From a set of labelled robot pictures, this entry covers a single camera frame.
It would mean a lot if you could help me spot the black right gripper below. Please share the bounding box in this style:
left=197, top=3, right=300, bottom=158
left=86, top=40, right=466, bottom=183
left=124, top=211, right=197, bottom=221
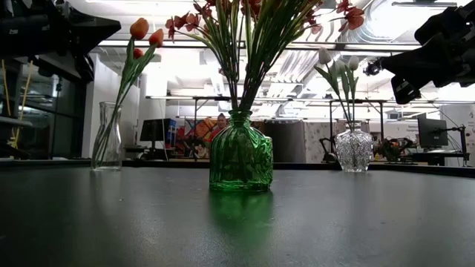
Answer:
left=381, top=5, right=461, bottom=88

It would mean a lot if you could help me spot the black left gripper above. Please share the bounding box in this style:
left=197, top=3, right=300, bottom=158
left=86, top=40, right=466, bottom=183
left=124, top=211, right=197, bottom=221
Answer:
left=14, top=3, right=122, bottom=59

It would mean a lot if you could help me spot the white artificial tulip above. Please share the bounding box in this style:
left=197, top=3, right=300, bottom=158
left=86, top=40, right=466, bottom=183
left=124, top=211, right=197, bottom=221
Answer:
left=333, top=59, right=353, bottom=131
left=347, top=54, right=361, bottom=131
left=313, top=47, right=353, bottom=131

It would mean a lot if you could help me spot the clear faceted glass vase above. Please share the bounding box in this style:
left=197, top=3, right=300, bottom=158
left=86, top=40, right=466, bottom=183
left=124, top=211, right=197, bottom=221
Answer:
left=335, top=124, right=374, bottom=174

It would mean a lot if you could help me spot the clear glass carafe vase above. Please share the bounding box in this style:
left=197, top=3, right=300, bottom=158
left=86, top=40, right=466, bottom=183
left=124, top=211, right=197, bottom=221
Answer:
left=91, top=101, right=123, bottom=172

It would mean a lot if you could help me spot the green ribbed glass vase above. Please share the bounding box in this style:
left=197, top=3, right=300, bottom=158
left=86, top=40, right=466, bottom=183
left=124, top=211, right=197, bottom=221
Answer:
left=209, top=109, right=275, bottom=193

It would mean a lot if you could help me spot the black spotlight cluster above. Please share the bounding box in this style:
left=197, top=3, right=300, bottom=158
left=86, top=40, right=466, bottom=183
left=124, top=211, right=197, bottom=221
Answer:
left=363, top=58, right=383, bottom=77

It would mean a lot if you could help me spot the black computer monitor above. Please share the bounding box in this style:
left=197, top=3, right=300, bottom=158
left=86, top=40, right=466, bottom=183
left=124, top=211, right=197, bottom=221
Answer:
left=417, top=117, right=449, bottom=149

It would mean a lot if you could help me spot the dark background desk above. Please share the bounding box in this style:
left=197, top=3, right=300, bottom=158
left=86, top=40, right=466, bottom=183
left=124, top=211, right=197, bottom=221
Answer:
left=385, top=148, right=471, bottom=168

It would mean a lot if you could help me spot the black monitor blue edge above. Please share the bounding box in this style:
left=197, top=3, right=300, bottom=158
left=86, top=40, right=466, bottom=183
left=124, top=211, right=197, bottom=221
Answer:
left=140, top=118, right=177, bottom=151

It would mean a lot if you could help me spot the white patterned partition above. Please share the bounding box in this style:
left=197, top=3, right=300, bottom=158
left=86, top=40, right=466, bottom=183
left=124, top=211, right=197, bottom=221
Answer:
left=304, top=122, right=337, bottom=162

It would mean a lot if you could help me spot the colourful patterned tapestry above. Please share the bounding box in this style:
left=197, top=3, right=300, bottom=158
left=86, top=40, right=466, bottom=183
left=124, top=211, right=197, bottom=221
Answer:
left=177, top=117, right=212, bottom=159

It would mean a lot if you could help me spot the dark grey partition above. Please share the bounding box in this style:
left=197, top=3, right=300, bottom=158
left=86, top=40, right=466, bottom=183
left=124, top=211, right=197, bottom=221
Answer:
left=272, top=120, right=306, bottom=163

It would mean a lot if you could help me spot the person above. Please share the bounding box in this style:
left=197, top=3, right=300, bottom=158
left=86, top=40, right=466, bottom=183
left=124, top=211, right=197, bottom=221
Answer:
left=209, top=113, right=229, bottom=144

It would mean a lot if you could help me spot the yellow hanging cable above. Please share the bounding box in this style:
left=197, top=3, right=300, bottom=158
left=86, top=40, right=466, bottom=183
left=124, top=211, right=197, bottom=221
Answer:
left=0, top=59, right=34, bottom=149

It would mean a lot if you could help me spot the black metal rack frame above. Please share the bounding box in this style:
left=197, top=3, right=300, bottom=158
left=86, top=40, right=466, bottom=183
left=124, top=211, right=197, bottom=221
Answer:
left=192, top=96, right=387, bottom=164

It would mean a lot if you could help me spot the black aluminium table frame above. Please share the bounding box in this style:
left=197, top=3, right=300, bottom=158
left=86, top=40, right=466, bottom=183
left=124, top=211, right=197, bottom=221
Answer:
left=0, top=158, right=475, bottom=178

